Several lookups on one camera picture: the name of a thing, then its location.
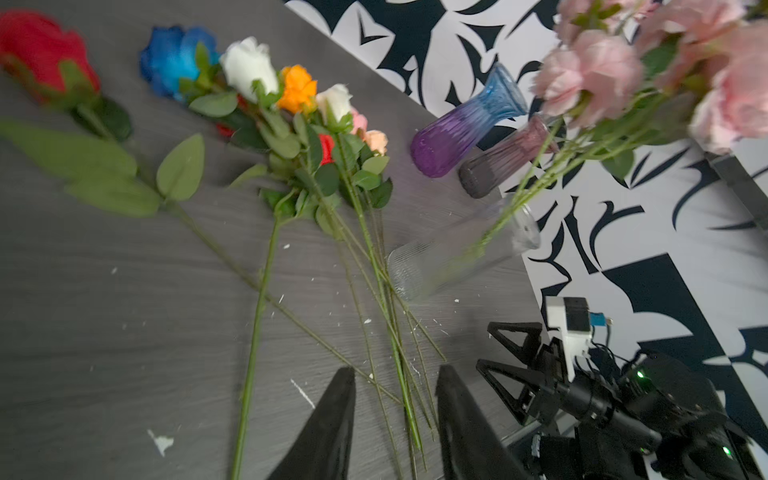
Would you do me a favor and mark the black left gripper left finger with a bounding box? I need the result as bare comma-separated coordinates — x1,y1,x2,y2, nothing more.
268,367,356,480

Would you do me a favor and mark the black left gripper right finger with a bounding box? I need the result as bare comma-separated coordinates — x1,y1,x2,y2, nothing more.
436,364,531,479

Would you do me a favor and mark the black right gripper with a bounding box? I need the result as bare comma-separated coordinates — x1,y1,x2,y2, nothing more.
476,322,667,457

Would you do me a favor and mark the clear ribbed glass vase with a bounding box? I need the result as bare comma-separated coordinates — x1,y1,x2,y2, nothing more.
387,200,541,302

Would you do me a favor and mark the pink carnation stem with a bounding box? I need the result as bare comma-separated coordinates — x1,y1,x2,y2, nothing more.
467,1,654,259
479,0,768,253

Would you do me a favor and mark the white artificial rose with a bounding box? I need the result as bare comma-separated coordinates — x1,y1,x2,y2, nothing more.
220,37,280,479

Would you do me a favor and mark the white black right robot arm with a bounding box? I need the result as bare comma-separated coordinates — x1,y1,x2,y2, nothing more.
476,322,764,479

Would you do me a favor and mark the smoky pink glass vase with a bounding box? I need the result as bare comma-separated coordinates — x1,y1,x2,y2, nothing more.
458,114,555,199

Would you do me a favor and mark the purple blue glass vase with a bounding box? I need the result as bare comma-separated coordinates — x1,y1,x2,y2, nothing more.
411,63,528,178

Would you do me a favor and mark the peach artificial rose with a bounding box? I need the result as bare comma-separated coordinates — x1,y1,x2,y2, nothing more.
364,130,389,156

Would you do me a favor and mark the small red artificial rose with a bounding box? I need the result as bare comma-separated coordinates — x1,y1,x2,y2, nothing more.
318,134,335,165

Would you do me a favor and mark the cream artificial rose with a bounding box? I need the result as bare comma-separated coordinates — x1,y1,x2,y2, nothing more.
316,84,352,124

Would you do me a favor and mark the orange artificial rose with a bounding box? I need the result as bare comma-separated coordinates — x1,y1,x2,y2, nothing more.
277,65,317,114

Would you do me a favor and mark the blue artificial rose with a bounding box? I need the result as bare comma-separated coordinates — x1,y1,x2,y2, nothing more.
139,25,219,101

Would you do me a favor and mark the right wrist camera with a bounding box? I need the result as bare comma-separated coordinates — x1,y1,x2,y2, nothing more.
543,296,609,382

